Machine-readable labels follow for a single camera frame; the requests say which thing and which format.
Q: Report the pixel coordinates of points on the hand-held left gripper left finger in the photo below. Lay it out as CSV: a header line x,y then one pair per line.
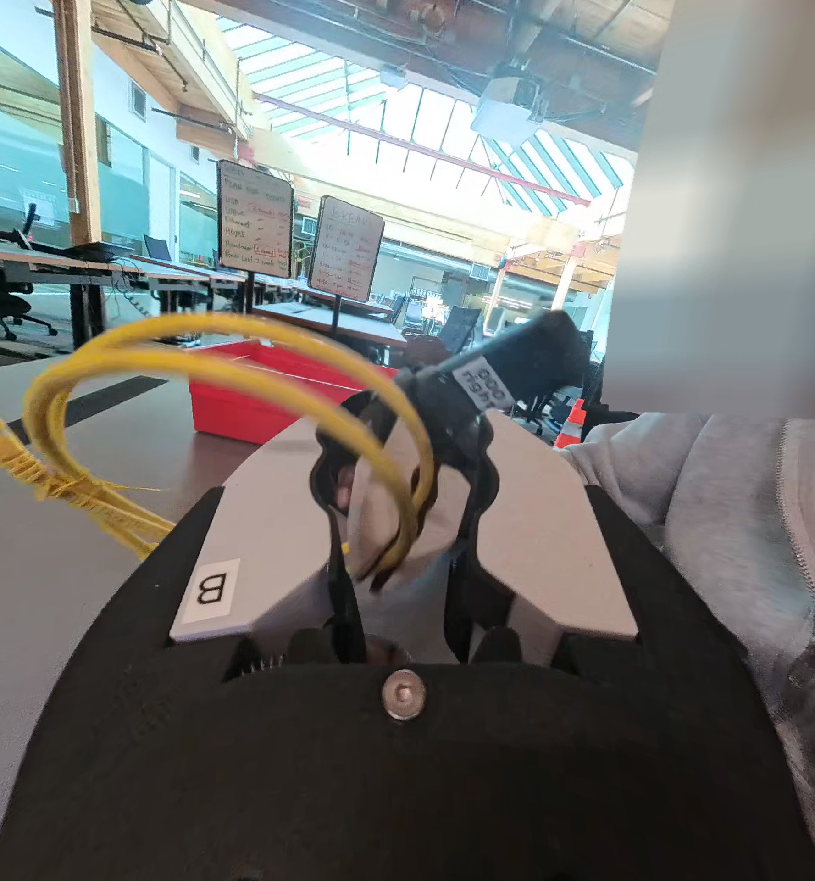
x,y
263,537

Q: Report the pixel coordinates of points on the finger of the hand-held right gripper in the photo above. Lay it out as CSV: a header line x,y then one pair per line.
x,y
369,523
445,516

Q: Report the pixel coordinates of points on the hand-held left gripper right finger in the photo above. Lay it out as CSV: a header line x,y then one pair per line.
x,y
552,537

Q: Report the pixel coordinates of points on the wooden office desk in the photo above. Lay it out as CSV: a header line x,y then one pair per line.
x,y
325,320
91,261

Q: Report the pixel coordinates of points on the grey desk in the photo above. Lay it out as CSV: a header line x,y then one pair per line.
x,y
49,571

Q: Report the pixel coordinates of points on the orange traffic cone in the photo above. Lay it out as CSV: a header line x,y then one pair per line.
x,y
572,427

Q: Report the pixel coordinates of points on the red plastic bin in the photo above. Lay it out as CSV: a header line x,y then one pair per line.
x,y
242,406

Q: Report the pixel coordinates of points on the long black tape strip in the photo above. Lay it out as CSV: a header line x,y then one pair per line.
x,y
104,403

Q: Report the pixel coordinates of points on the whiteboard on stand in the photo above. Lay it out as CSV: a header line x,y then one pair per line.
x,y
345,248
256,220

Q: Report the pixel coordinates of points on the white ceiling projector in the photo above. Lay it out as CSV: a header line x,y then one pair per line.
x,y
507,113

